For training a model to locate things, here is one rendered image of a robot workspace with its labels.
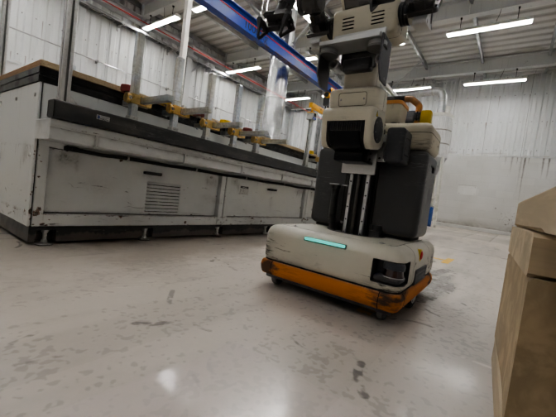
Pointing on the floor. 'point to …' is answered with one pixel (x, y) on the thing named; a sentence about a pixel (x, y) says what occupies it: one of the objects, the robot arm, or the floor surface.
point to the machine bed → (122, 177)
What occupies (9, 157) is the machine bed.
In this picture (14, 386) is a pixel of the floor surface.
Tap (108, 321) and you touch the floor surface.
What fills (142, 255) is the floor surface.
